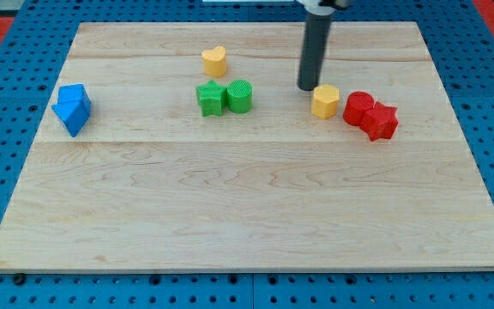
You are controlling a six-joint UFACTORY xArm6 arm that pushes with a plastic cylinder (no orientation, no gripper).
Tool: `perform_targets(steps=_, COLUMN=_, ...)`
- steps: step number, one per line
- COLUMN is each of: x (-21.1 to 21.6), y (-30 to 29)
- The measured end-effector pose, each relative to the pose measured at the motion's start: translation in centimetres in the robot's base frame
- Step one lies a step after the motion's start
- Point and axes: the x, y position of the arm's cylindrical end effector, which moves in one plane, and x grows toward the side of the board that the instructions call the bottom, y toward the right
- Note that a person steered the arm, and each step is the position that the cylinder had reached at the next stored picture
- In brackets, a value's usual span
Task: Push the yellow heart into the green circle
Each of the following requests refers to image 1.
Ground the red cylinder block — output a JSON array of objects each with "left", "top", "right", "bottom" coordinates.
[{"left": 343, "top": 91, "right": 375, "bottom": 126}]

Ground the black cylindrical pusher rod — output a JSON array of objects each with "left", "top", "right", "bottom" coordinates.
[{"left": 297, "top": 13, "right": 333, "bottom": 91}]

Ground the blue cube block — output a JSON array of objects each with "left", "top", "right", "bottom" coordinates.
[{"left": 57, "top": 84, "right": 91, "bottom": 114}]

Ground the yellow heart block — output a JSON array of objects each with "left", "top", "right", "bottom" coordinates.
[{"left": 202, "top": 45, "right": 227, "bottom": 78}]

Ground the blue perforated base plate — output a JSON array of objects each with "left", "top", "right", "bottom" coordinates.
[{"left": 0, "top": 1, "right": 494, "bottom": 308}]

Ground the yellow hexagon block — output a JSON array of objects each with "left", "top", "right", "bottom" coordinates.
[{"left": 311, "top": 84, "right": 340, "bottom": 119}]

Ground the wooden board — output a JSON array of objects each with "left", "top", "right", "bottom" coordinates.
[{"left": 0, "top": 21, "right": 494, "bottom": 274}]

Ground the green cylinder block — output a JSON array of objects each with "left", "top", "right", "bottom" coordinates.
[{"left": 226, "top": 80, "right": 252, "bottom": 113}]

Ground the green star block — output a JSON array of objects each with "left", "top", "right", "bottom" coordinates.
[{"left": 196, "top": 80, "right": 227, "bottom": 117}]

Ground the red star block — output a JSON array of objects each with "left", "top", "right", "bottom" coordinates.
[{"left": 359, "top": 101, "right": 399, "bottom": 142}]

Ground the blue triangle block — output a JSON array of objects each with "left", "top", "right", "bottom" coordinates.
[{"left": 51, "top": 100, "right": 90, "bottom": 137}]

